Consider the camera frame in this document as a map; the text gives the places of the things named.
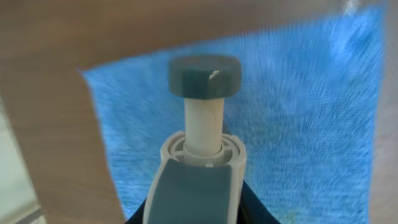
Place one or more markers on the blue cloth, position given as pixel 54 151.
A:
pixel 295 109

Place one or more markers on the white pipette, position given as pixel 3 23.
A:
pixel 199 174

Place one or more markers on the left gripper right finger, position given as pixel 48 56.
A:
pixel 252 208

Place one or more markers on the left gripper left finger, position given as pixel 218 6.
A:
pixel 136 217

